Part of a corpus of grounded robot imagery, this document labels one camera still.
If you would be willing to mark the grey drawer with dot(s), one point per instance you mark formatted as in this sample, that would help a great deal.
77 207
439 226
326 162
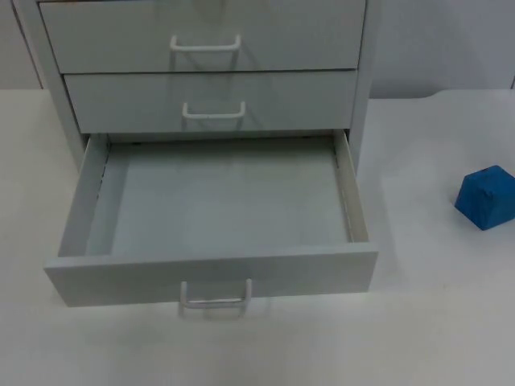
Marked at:
225 201

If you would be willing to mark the blue cube block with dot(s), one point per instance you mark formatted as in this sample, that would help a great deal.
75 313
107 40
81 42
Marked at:
484 199

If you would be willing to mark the grey chest of drawers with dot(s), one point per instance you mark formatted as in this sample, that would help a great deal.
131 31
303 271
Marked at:
201 48

